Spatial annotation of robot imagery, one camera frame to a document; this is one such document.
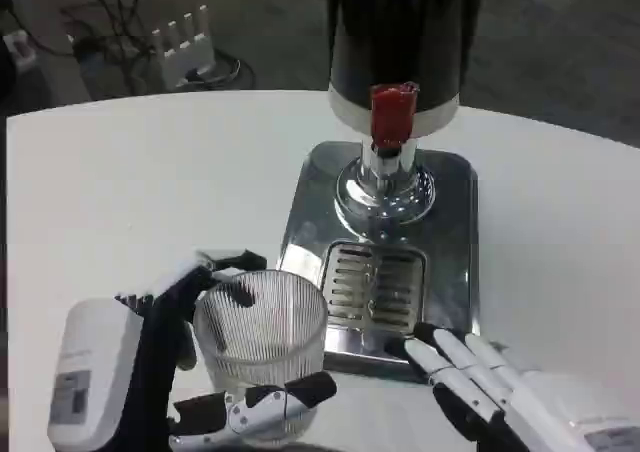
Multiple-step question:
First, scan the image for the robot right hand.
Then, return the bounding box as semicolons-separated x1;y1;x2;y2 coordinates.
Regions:
388;322;640;452

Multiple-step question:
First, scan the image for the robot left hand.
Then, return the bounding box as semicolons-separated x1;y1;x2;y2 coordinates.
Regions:
47;248;339;452

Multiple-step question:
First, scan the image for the clear ribbed glass cup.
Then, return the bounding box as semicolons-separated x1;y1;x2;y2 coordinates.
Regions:
192;269;331;443

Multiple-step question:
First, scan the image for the steel drip tray base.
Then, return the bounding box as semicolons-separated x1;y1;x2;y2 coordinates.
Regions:
274;140;481;386

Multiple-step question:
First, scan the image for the steel drip grid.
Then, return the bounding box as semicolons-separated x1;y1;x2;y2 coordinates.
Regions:
319;240;430;331

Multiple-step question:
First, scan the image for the red dispenser tap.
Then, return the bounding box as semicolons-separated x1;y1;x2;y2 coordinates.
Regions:
369;82;419;149

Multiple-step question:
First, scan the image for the black drink dispenser tank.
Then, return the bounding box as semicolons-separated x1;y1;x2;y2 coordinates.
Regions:
324;0;486;223

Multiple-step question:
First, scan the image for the black cable bundle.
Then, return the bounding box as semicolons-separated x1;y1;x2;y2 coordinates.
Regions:
44;0;254;96

